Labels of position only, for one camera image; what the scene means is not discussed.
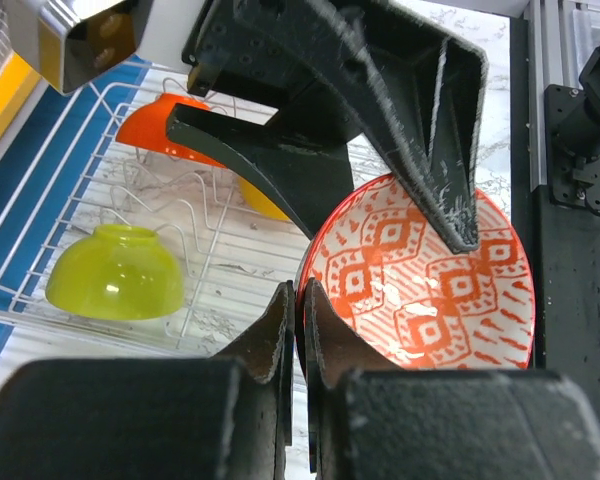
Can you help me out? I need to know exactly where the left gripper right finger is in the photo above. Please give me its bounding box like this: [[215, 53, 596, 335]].
[[303, 280, 600, 479]]

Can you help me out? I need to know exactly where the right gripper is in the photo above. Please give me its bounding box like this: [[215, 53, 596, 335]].
[[166, 1, 361, 239]]

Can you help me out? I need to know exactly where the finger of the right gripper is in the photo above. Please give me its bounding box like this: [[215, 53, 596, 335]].
[[309, 1, 488, 253]]

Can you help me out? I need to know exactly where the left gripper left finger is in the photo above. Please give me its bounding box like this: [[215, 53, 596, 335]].
[[0, 283, 295, 479]]

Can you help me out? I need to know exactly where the yellow orange bowl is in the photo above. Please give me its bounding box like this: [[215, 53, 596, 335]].
[[238, 177, 289, 221]]

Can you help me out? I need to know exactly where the red patterned bowl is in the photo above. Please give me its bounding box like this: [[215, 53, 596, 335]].
[[296, 174, 535, 369]]

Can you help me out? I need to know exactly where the red orange bowl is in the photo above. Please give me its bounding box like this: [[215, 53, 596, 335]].
[[116, 93, 225, 169]]

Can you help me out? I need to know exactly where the lime green bowl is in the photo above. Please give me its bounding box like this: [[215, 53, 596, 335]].
[[45, 224, 185, 321]]

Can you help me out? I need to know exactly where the blue shelf unit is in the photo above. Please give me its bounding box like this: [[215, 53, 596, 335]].
[[0, 49, 156, 381]]

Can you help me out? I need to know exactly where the white wire dish rack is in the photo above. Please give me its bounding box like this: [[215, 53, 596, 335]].
[[0, 64, 308, 357]]

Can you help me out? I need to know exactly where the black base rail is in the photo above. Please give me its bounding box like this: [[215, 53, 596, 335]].
[[510, 1, 600, 425]]

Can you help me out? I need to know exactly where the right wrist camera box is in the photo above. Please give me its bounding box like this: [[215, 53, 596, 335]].
[[3, 0, 152, 95]]

